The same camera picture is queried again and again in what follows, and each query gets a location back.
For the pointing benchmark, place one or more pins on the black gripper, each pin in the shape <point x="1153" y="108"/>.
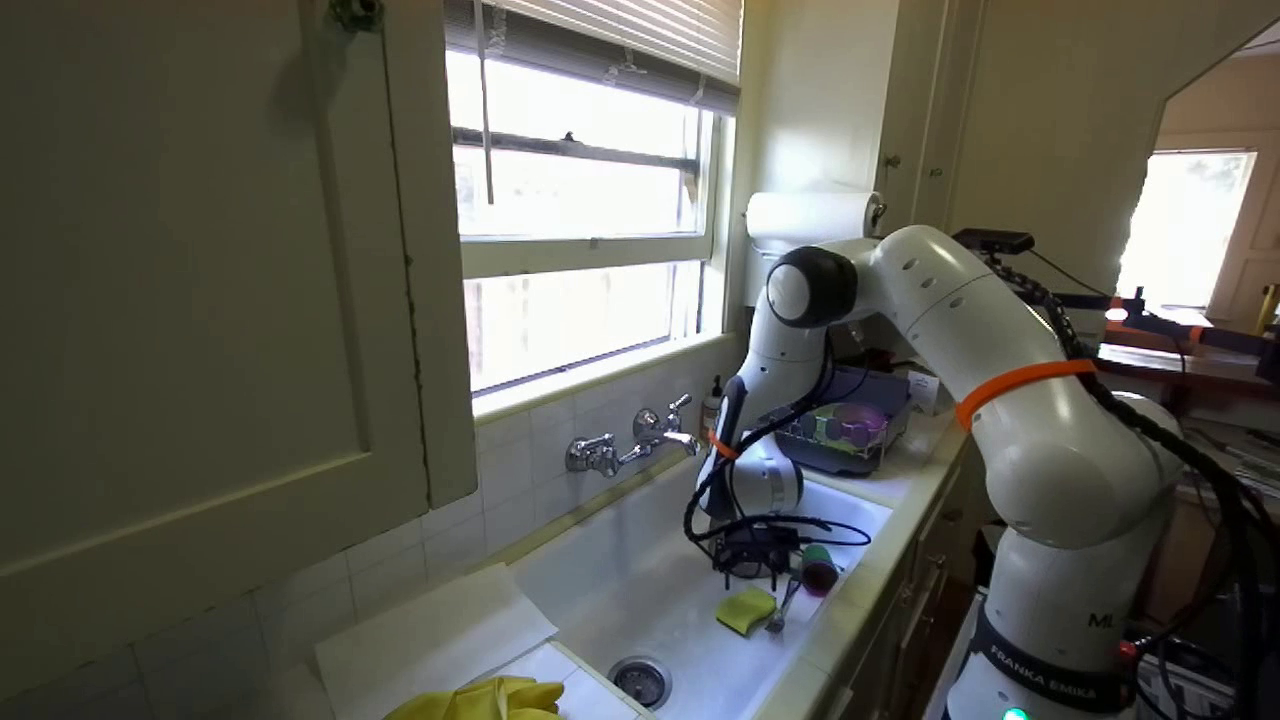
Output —
<point x="762" y="544"/>

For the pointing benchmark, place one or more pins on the yellow sponge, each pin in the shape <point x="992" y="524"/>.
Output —
<point x="747" y="613"/>

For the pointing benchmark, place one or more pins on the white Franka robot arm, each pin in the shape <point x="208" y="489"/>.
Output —
<point x="1055" y="453"/>

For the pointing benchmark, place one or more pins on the teal and purple cup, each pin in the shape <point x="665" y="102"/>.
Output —
<point x="816" y="573"/>

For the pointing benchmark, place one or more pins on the white sink basin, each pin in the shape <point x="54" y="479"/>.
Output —
<point x="643" y="584"/>

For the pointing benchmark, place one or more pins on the metal sink drain strainer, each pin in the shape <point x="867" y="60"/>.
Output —
<point x="643" y="680"/>

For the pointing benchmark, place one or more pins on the yellow rubber gloves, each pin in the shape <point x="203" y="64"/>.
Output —
<point x="480" y="701"/>

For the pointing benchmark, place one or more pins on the white paper sheet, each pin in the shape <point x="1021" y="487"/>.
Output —
<point x="427" y="633"/>

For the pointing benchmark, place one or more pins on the white paper towel roll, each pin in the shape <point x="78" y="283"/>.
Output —
<point x="813" y="214"/>

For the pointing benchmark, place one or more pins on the white window blind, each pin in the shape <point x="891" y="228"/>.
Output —
<point x="626" y="28"/>

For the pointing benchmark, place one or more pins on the cream cabinet door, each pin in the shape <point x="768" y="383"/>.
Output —
<point x="203" y="320"/>

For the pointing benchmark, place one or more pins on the dark cabinet knob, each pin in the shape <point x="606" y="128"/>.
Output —
<point x="358" y="14"/>

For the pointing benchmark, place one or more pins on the chrome wall faucet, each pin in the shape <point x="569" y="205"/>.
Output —
<point x="626" y="441"/>

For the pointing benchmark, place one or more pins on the window with white frame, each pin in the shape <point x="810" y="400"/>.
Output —
<point x="585" y="227"/>

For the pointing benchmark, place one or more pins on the white wall cabinet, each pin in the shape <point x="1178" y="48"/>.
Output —
<point x="842" y="95"/>

